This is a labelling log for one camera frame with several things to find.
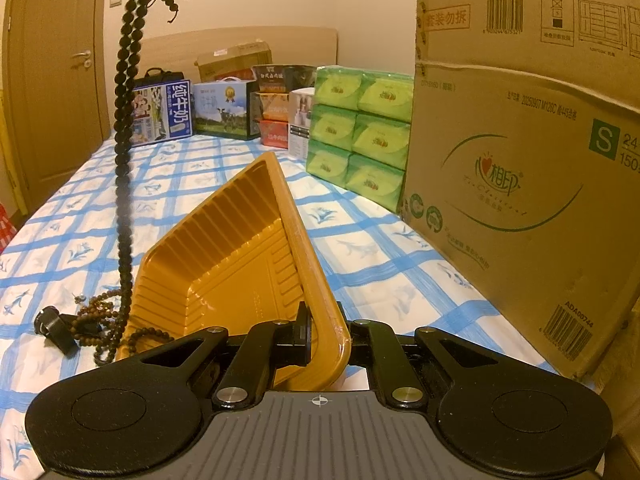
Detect yellow plastic tray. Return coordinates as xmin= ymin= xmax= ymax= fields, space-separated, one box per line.
xmin=125 ymin=152 xmax=350 ymax=391

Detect dark wooden bead necklace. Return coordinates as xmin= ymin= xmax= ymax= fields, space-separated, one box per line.
xmin=69 ymin=0 xmax=190 ymax=366

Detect black smart band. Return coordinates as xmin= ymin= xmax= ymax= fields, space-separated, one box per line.
xmin=34 ymin=306 xmax=78 ymax=356

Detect green tissue pack bundle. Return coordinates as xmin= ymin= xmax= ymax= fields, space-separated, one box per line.
xmin=306 ymin=65 xmax=413 ymax=212

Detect blue white checkered bedsheet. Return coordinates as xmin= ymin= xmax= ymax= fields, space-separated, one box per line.
xmin=0 ymin=131 xmax=557 ymax=480

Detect large cardboard box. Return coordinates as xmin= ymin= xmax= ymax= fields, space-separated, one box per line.
xmin=404 ymin=0 xmax=639 ymax=377

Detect white product box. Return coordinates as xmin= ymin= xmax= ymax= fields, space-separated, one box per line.
xmin=288 ymin=87 xmax=314 ymax=160

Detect cow picture milk box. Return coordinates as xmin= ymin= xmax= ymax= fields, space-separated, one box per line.
xmin=192 ymin=77 xmax=258 ymax=140

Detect blue milk carton box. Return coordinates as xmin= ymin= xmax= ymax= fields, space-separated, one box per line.
xmin=131 ymin=79 xmax=193 ymax=146

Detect stacked dark snack boxes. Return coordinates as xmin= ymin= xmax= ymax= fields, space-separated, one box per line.
xmin=248 ymin=63 xmax=316 ymax=150

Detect red white checkered cloth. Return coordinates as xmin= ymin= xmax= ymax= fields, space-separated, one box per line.
xmin=0 ymin=204 xmax=17 ymax=252

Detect black bag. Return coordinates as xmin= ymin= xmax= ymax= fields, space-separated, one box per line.
xmin=138 ymin=67 xmax=184 ymax=87

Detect small brown cardboard box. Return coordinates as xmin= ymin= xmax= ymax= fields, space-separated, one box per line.
xmin=194 ymin=40 xmax=272 ymax=82

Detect wooden door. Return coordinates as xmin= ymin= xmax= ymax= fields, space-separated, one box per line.
xmin=2 ymin=0 xmax=110 ymax=212

